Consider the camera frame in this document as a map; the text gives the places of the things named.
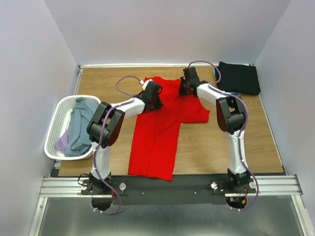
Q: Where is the red t shirt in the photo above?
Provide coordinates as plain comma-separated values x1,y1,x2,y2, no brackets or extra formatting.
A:
128,77,210,181

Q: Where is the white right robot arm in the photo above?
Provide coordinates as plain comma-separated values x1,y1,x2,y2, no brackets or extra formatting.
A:
179,67,251,193

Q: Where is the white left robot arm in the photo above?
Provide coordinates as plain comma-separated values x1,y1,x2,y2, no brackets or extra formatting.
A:
87,79,163,194

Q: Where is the cyan folded t shirt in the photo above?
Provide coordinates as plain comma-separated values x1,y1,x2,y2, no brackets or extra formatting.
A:
212,63,249,97

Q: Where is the black folded t shirt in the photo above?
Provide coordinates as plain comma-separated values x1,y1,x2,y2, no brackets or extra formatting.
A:
215,61,261,95

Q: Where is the grey blue t shirt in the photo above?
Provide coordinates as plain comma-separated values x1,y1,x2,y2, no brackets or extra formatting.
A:
64,97,98,157

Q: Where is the white laundry basket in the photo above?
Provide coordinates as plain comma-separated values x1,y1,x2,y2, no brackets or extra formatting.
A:
44,95,101,160

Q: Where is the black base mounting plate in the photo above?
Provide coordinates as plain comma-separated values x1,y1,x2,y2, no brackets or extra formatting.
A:
78,174,256,210

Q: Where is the lavender t shirt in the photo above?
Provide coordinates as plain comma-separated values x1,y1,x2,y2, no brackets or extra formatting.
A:
55,129,69,152

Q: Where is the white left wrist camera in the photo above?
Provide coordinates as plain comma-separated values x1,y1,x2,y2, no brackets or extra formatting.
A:
139,79,153,90

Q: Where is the aluminium frame rail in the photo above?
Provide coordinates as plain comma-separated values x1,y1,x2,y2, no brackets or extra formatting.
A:
39,176,303,198

